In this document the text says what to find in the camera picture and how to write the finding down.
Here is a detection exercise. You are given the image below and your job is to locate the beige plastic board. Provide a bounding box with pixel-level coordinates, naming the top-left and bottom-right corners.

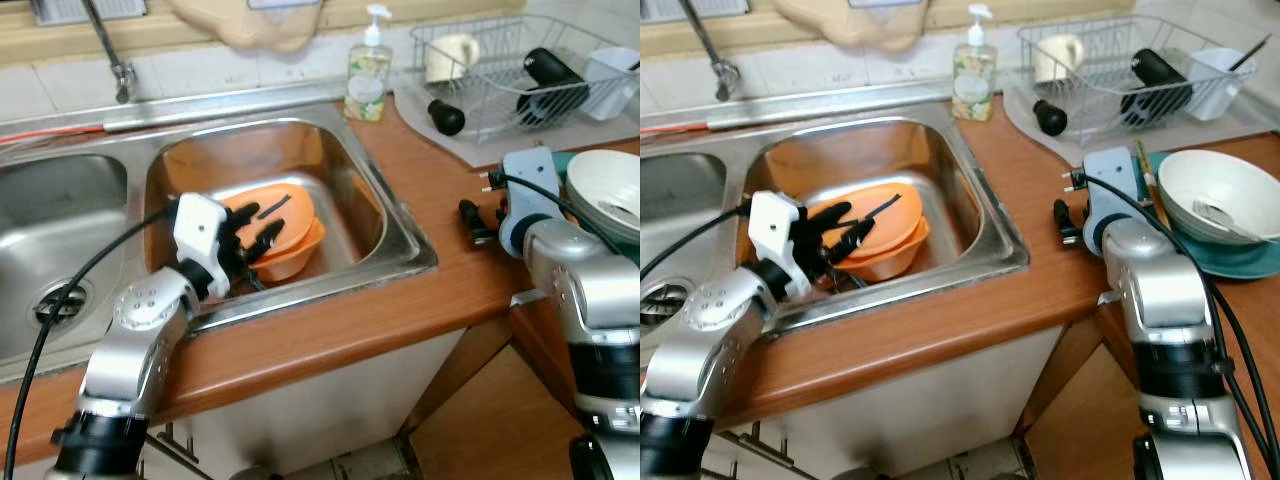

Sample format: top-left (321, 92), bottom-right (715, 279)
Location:
top-left (168, 0), bottom-right (326, 54)
top-left (775, 0), bottom-right (931, 54)

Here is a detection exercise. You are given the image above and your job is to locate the orange plastic plate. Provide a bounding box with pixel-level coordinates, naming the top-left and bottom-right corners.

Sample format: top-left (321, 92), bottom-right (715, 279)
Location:
top-left (835, 182), bottom-right (923, 256)
top-left (218, 183), bottom-right (317, 259)

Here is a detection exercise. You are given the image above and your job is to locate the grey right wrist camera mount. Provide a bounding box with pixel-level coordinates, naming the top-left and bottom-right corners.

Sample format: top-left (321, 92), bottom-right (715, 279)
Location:
top-left (480, 145), bottom-right (561, 241)
top-left (1063, 147), bottom-right (1148, 236)

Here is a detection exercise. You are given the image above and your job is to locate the metal cabinet handle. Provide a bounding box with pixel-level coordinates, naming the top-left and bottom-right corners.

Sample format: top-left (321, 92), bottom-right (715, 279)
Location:
top-left (150, 425), bottom-right (201, 471)
top-left (720, 430), bottom-right (791, 473)

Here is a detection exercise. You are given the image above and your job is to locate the black flask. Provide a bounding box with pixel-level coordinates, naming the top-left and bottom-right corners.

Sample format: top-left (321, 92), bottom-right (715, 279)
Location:
top-left (517, 47), bottom-right (591, 128)
top-left (1120, 48), bottom-right (1194, 128)

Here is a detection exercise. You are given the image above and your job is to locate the teal plate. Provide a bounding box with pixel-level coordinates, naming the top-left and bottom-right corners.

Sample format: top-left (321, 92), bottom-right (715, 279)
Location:
top-left (553, 150), bottom-right (641, 267)
top-left (1140, 150), bottom-right (1280, 280)

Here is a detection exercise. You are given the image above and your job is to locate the metal faucet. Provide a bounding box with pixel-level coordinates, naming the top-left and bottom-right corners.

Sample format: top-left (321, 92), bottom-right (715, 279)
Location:
top-left (680, 0), bottom-right (743, 103)
top-left (80, 0), bottom-right (139, 104)

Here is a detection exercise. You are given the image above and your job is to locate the wire dish rack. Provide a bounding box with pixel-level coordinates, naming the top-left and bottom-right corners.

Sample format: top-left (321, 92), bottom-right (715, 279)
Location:
top-left (410, 13), bottom-right (641, 141)
top-left (1018, 13), bottom-right (1263, 136)

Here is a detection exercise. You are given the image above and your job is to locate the cream mug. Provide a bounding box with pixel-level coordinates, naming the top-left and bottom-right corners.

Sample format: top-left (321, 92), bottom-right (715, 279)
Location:
top-left (425, 35), bottom-right (481, 84)
top-left (1033, 35), bottom-right (1086, 84)

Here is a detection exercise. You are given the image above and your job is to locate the white cutlery holder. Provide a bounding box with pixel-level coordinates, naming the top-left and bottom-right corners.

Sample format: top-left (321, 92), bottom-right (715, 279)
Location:
top-left (1187, 47), bottom-right (1258, 123)
top-left (583, 47), bottom-right (641, 121)

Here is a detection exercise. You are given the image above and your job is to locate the white cabinet front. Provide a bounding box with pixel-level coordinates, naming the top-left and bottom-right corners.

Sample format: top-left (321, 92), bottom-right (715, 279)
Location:
top-left (700, 325), bottom-right (1066, 480)
top-left (140, 325), bottom-right (466, 480)

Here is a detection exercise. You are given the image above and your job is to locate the clear soap pump bottle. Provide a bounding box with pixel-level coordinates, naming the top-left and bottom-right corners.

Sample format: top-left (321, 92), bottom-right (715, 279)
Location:
top-left (951, 5), bottom-right (999, 123)
top-left (345, 5), bottom-right (394, 123)

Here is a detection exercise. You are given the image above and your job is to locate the orange plastic bowl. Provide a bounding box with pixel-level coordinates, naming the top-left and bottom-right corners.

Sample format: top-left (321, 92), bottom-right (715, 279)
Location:
top-left (848, 222), bottom-right (933, 283)
top-left (245, 220), bottom-right (328, 284)

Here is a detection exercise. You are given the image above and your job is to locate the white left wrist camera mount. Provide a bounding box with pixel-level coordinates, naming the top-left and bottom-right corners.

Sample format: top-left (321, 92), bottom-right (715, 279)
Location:
top-left (172, 193), bottom-right (230, 291)
top-left (748, 190), bottom-right (807, 284)

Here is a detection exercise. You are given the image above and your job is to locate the sink drain strainer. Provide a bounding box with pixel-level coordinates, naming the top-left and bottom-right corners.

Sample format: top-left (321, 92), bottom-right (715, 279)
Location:
top-left (35, 280), bottom-right (91, 327)
top-left (640, 280), bottom-right (691, 327)

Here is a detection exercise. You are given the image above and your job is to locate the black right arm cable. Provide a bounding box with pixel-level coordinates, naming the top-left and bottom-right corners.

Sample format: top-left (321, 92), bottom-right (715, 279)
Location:
top-left (488, 174), bottom-right (623, 253)
top-left (1085, 175), bottom-right (1280, 473)

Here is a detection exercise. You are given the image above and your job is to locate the grey drying mat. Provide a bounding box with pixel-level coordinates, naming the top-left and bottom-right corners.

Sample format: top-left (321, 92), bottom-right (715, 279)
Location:
top-left (393, 85), bottom-right (641, 169)
top-left (1003, 88), bottom-right (1280, 166)

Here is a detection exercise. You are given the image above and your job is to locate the white bowl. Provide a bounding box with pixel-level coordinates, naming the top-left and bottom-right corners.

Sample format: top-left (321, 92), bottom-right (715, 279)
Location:
top-left (565, 150), bottom-right (641, 243)
top-left (1158, 149), bottom-right (1280, 245)

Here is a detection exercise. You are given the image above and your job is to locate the stainless steel double sink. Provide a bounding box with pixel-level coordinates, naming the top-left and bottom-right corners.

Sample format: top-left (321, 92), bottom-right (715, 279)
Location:
top-left (640, 85), bottom-right (1031, 353)
top-left (0, 78), bottom-right (439, 386)

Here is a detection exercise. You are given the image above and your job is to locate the black round knob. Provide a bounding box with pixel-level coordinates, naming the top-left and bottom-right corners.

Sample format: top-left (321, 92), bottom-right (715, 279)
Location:
top-left (1033, 98), bottom-right (1069, 137)
top-left (428, 98), bottom-right (467, 137)

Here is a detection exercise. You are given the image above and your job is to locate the wooden chopstick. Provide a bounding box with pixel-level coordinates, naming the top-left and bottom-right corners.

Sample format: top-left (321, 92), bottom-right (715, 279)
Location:
top-left (1134, 140), bottom-right (1161, 223)
top-left (1140, 150), bottom-right (1169, 231)

